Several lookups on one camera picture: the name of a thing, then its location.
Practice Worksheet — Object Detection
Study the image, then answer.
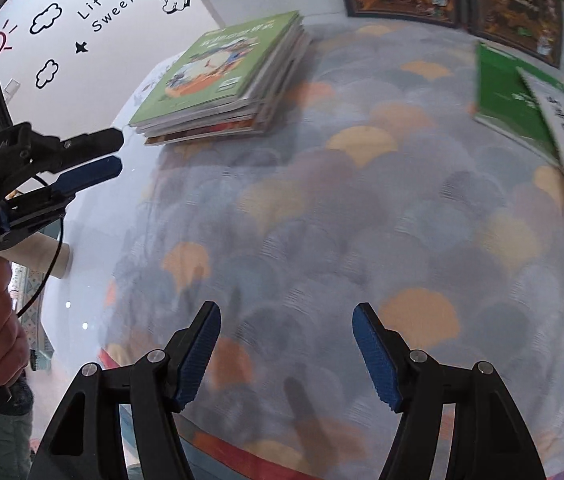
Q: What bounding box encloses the fan-pattern blanket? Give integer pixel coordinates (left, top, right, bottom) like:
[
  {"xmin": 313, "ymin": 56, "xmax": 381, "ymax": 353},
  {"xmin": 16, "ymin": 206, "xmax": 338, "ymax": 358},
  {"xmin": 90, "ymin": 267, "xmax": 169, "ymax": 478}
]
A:
[{"xmin": 97, "ymin": 22, "xmax": 564, "ymax": 480}]

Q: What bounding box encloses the plain green book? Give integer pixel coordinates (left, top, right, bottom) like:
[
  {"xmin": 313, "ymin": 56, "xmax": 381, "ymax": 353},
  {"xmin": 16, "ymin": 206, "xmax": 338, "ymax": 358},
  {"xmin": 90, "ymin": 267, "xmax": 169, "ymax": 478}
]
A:
[{"xmin": 473, "ymin": 41, "xmax": 564, "ymax": 167}]

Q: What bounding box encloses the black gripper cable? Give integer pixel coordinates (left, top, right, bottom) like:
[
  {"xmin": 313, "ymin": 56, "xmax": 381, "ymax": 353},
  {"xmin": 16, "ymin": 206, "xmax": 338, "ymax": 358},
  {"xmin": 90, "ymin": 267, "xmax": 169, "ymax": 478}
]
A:
[{"xmin": 14, "ymin": 175, "xmax": 69, "ymax": 318}]

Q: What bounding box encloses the beige paper cup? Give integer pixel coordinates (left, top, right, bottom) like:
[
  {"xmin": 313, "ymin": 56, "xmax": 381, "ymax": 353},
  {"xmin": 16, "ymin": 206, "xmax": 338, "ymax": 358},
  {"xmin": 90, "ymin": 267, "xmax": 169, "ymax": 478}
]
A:
[{"xmin": 0, "ymin": 236, "xmax": 73, "ymax": 279}]

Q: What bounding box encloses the cloud wall sticker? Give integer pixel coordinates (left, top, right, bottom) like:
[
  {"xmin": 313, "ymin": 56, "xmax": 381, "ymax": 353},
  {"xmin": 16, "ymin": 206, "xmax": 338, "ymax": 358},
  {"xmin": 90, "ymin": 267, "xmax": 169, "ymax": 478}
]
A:
[{"xmin": 35, "ymin": 59, "xmax": 61, "ymax": 89}]

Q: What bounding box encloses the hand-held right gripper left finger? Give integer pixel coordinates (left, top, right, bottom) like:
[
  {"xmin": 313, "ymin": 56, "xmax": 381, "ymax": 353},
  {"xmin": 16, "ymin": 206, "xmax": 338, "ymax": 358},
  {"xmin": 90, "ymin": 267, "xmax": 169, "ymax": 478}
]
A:
[{"xmin": 27, "ymin": 302, "xmax": 222, "ymax": 480}]

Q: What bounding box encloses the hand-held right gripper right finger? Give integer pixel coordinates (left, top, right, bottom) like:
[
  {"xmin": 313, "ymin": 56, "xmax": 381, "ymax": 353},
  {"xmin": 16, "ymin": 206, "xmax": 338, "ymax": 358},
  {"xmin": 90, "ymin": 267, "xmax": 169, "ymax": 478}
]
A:
[{"xmin": 352, "ymin": 303, "xmax": 548, "ymax": 480}]

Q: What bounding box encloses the patterned blue cabinet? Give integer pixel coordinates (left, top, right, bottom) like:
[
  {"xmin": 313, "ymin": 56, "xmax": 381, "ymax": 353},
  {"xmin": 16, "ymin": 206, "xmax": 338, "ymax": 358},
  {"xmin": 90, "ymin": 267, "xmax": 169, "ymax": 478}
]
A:
[{"xmin": 12, "ymin": 265, "xmax": 55, "ymax": 372}]

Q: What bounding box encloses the stack of picture books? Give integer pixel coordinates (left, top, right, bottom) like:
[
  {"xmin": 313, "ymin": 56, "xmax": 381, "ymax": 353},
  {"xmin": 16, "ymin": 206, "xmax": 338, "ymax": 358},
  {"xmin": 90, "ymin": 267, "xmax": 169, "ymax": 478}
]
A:
[{"xmin": 134, "ymin": 20, "xmax": 313, "ymax": 147}]

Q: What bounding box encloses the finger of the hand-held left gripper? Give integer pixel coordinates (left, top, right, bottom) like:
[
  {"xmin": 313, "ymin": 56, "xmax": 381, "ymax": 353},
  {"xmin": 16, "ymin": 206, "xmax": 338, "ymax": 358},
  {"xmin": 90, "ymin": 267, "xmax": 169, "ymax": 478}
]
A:
[
  {"xmin": 56, "ymin": 127, "xmax": 126, "ymax": 170},
  {"xmin": 0, "ymin": 156, "xmax": 124, "ymax": 227}
]

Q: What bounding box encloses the light green picture book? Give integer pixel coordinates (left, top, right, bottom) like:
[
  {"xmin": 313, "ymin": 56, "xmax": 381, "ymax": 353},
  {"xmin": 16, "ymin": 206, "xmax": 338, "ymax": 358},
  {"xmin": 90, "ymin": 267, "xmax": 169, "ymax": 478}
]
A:
[{"xmin": 128, "ymin": 10, "xmax": 305, "ymax": 128}]

